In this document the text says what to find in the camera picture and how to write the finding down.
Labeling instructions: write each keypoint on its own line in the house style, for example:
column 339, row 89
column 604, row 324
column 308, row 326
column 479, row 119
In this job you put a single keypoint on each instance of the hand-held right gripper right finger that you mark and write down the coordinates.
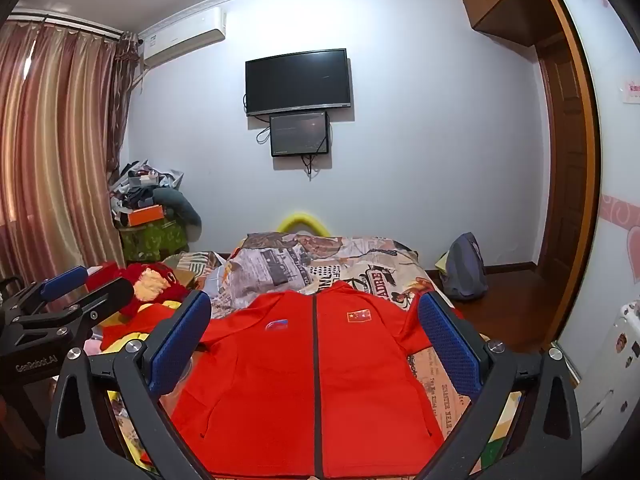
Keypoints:
column 450, row 345

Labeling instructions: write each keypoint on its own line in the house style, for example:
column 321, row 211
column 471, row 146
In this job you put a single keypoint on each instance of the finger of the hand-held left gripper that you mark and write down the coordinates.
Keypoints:
column 100, row 302
column 65, row 280

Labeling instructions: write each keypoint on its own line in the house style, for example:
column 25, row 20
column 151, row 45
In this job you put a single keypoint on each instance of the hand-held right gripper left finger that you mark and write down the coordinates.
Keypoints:
column 177, row 345

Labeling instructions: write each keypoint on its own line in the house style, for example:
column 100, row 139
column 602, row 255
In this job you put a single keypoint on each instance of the red zip jacket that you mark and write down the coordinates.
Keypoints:
column 280, row 385

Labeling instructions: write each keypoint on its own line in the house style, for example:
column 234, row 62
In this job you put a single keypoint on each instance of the yellow cloth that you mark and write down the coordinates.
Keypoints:
column 122, row 341

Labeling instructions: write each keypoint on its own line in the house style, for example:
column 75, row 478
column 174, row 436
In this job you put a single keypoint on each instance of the red plush toy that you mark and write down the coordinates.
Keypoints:
column 145, row 282

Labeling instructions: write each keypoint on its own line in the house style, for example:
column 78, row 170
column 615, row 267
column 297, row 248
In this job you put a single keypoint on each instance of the grey backpack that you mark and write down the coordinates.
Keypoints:
column 467, row 270

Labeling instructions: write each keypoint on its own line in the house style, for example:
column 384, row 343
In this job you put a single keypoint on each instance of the green patterned box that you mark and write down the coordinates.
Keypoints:
column 150, row 242

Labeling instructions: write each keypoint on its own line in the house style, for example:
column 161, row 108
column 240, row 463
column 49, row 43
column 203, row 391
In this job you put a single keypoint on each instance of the orange box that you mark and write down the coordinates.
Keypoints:
column 145, row 216

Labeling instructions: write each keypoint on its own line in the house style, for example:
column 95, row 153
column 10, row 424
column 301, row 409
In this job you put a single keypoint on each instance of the pile of clutter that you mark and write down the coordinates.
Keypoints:
column 135, row 185

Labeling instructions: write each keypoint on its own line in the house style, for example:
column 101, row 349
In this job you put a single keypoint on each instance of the dark grey cushion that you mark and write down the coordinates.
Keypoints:
column 180, row 205

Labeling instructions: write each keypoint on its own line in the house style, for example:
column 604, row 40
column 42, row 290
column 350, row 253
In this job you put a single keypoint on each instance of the newspaper print blanket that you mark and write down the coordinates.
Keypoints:
column 350, row 260

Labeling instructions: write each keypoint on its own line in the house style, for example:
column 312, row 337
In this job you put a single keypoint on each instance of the pink striped curtain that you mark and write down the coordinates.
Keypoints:
column 55, row 135

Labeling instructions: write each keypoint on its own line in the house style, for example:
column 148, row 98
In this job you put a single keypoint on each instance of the white appliance with stickers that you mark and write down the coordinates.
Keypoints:
column 610, row 370

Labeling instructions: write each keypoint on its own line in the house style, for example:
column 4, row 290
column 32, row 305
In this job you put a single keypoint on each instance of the wooden door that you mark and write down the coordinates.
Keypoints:
column 565, row 185

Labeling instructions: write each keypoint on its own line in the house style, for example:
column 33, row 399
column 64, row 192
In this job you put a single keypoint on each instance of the white air conditioner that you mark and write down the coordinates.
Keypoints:
column 182, row 37

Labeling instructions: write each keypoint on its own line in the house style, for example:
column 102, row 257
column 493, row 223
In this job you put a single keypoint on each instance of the wooden overhead cabinet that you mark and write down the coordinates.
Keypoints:
column 500, row 0

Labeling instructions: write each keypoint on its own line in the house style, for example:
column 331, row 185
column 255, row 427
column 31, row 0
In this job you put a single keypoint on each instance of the small black wall monitor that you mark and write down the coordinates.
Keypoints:
column 299, row 134

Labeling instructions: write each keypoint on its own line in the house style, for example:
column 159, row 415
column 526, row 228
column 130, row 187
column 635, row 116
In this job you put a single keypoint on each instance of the wall-mounted black television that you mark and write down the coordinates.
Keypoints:
column 297, row 82

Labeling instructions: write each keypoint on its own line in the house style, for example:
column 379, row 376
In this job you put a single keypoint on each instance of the pink wall sticker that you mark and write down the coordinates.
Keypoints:
column 632, row 91

